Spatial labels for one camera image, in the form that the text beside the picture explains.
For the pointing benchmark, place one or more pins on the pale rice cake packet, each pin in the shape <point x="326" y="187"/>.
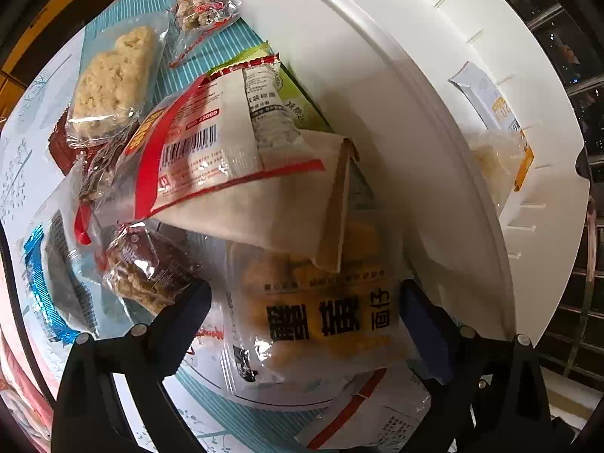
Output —
<point x="113" y="80"/>

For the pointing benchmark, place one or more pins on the white plastic bin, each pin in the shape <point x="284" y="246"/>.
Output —
<point x="401" y="80"/>

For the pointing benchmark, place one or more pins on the wooden drawer cabinet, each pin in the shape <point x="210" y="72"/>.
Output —
<point x="61" y="14"/>

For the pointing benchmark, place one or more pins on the metal window grille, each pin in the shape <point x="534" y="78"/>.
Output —
<point x="585" y="292"/>

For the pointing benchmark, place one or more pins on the dark red snack packet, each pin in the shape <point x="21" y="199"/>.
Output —
<point x="61" y="152"/>

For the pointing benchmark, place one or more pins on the yellow snack packet black print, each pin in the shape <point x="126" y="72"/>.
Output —
<point x="321" y="302"/>

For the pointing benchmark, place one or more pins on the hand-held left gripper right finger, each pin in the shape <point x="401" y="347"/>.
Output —
<point x="424" y="330"/>

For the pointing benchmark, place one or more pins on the white orange snack packet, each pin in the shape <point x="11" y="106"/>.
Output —
<point x="481" y="89"/>

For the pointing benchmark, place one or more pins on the clear rice cracker packet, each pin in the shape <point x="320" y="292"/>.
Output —
<point x="490" y="165"/>

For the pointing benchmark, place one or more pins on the brown peanut brittle packet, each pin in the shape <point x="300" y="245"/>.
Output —
<point x="146" y="269"/>

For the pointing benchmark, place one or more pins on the green snack packet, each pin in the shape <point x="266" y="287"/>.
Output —
<point x="296" y="100"/>

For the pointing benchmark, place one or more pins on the nut snack packet red label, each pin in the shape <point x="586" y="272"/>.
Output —
<point x="200" y="7"/>

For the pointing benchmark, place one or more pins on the pink blanket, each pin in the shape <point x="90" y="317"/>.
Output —
<point x="19" y="387"/>

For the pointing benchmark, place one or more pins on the white red barcode snack packet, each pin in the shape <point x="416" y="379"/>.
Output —
<point x="198" y="151"/>

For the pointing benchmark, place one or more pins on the blue-edged dark snack packet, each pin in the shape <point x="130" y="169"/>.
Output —
<point x="61" y="269"/>

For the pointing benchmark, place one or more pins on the white packet red stripe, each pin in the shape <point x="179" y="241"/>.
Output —
<point x="391" y="406"/>

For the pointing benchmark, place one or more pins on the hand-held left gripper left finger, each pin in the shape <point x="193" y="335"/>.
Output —
<point x="188" y="309"/>

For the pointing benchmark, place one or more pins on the beige paper snack bag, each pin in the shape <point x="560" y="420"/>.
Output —
<point x="283" y="207"/>

